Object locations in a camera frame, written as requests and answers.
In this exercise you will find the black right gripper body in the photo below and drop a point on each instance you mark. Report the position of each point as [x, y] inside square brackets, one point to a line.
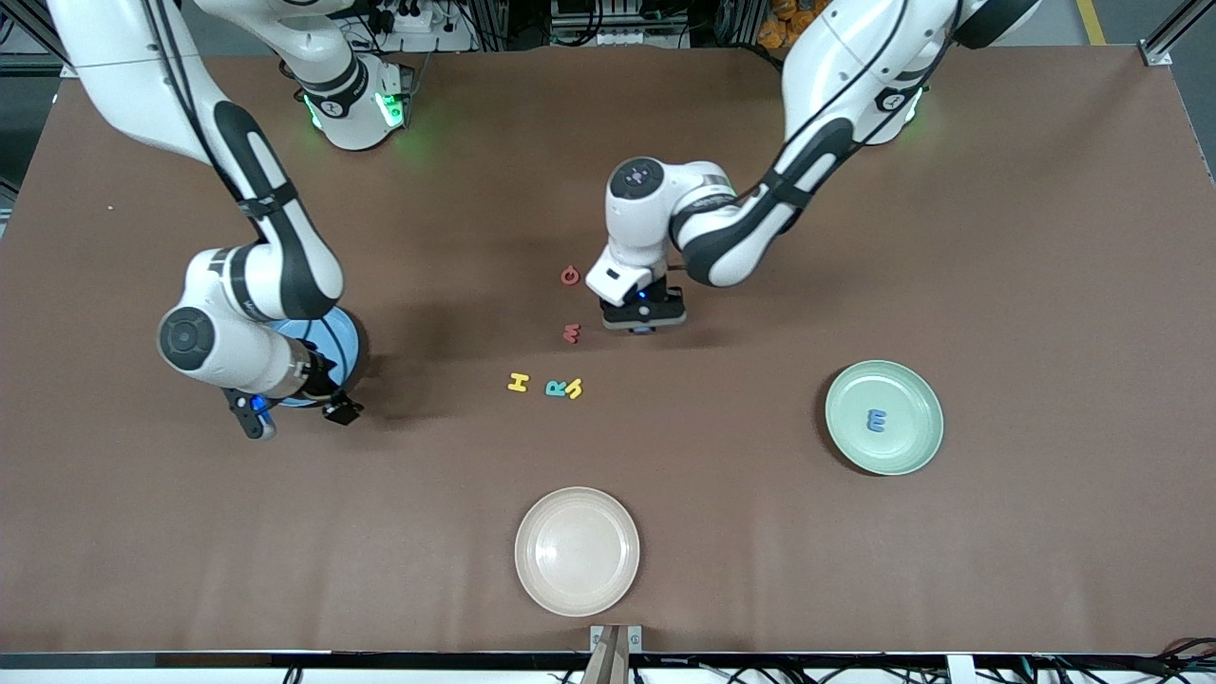
[321, 383]

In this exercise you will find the yellow foam letter H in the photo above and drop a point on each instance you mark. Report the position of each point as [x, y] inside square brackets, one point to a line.
[517, 382]

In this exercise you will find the blue foam letter m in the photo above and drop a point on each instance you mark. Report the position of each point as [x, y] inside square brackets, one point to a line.
[876, 420]

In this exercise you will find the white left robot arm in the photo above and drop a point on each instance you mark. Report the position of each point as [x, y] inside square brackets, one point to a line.
[722, 237]

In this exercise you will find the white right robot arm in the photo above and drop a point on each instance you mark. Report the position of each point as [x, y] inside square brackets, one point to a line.
[237, 342]

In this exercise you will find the blue plate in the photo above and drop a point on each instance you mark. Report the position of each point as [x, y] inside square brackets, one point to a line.
[350, 342]

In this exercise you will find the beige plate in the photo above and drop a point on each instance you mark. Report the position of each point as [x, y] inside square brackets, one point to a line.
[577, 551]

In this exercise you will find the green plate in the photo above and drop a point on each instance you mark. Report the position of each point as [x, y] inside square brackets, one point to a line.
[902, 446]

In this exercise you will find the black table edge strip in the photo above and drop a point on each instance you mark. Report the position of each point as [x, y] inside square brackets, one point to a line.
[285, 659]

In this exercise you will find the brown table cover sheet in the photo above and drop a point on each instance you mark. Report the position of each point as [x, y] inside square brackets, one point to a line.
[665, 532]

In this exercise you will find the white power strip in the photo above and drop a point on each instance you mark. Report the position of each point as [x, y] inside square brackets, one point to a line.
[413, 19]

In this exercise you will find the black equipment rack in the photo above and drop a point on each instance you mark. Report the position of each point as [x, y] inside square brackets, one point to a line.
[617, 24]

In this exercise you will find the orange packet pile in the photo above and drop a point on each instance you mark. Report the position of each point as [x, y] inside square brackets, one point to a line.
[784, 28]

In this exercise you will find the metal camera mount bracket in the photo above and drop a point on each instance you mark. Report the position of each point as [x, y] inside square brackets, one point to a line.
[615, 655]

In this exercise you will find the aluminium frame profile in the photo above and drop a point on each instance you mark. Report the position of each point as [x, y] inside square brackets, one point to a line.
[1156, 54]

